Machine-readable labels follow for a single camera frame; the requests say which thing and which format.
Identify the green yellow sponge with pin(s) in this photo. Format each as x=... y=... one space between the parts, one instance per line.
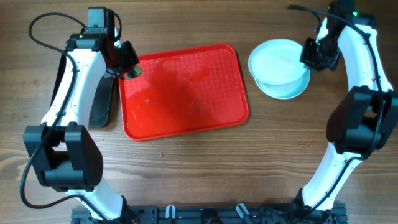
x=133 y=73

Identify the black rectangular water tray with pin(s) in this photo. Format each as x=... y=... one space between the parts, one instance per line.
x=101 y=108

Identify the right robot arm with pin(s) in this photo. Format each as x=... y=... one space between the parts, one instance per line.
x=361 y=123

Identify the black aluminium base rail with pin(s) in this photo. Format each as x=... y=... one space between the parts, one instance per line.
x=268 y=213

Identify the red plastic tray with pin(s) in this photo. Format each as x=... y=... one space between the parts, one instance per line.
x=184 y=91

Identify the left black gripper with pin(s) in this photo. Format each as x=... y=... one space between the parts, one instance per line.
x=131 y=59

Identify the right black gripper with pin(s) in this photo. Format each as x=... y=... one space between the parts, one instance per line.
x=306 y=59

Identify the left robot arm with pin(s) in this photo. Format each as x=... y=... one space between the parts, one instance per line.
x=61 y=151

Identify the white plate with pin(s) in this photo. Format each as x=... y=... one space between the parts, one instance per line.
x=285 y=91
x=277 y=62

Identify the white plate top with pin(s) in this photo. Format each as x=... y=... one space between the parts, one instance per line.
x=277 y=62

